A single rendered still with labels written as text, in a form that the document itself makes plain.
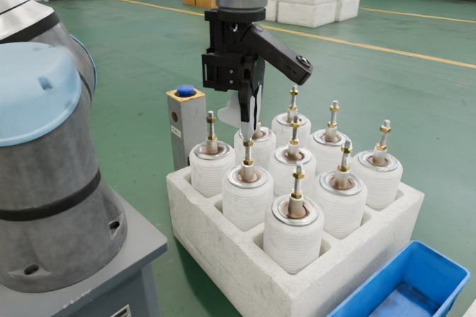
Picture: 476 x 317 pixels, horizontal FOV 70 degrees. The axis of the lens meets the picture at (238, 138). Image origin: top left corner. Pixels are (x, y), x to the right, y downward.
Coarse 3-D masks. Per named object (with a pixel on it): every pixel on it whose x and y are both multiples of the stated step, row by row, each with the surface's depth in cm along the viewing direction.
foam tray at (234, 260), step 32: (192, 192) 70; (416, 192) 70; (192, 224) 72; (224, 224) 62; (384, 224) 63; (192, 256) 78; (224, 256) 64; (256, 256) 56; (320, 256) 56; (352, 256) 58; (384, 256) 69; (224, 288) 69; (256, 288) 57; (288, 288) 51; (320, 288) 54; (352, 288) 64
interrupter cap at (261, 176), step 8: (232, 168) 65; (240, 168) 65; (256, 168) 65; (232, 176) 63; (240, 176) 63; (256, 176) 63; (264, 176) 63; (232, 184) 61; (240, 184) 61; (248, 184) 61; (256, 184) 61
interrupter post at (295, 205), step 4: (292, 200) 53; (296, 200) 53; (300, 200) 53; (288, 204) 54; (292, 204) 54; (296, 204) 53; (300, 204) 53; (288, 208) 55; (292, 208) 54; (296, 208) 54; (300, 208) 54; (292, 212) 54; (296, 212) 54; (300, 212) 54
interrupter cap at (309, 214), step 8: (280, 200) 57; (288, 200) 57; (304, 200) 57; (272, 208) 55; (280, 208) 55; (304, 208) 56; (312, 208) 55; (280, 216) 54; (288, 216) 54; (296, 216) 54; (304, 216) 54; (312, 216) 54; (288, 224) 52; (296, 224) 52; (304, 224) 52
